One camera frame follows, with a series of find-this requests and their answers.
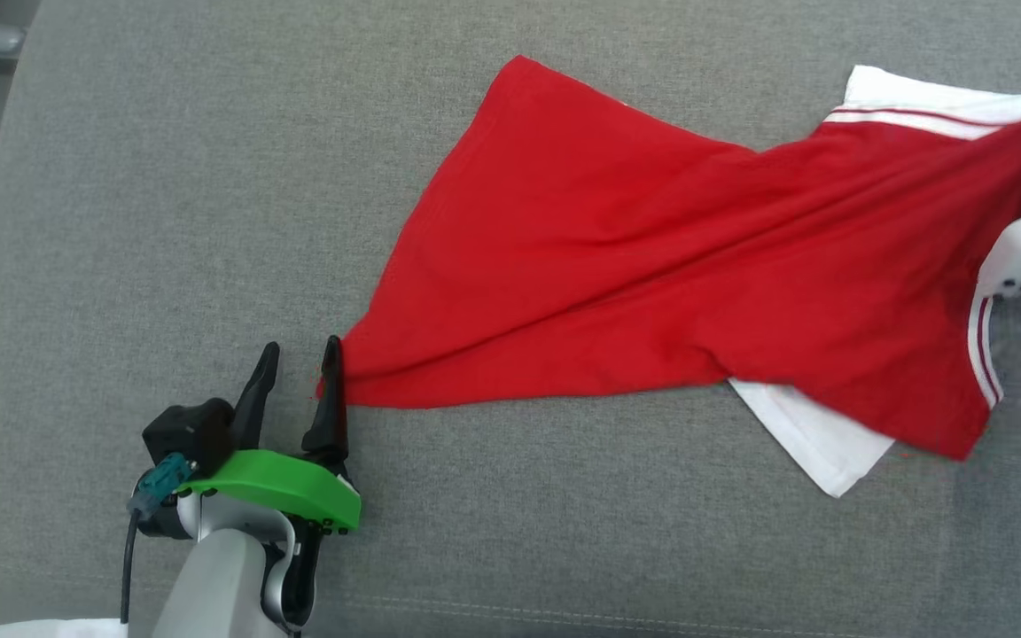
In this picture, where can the red jersey with number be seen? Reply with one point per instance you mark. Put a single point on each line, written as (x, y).
(652, 266)

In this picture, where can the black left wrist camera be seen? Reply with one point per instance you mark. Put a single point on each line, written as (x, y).
(187, 434)

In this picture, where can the white tape label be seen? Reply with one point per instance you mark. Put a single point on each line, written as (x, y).
(50, 629)

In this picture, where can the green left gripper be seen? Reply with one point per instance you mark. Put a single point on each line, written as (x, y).
(284, 487)

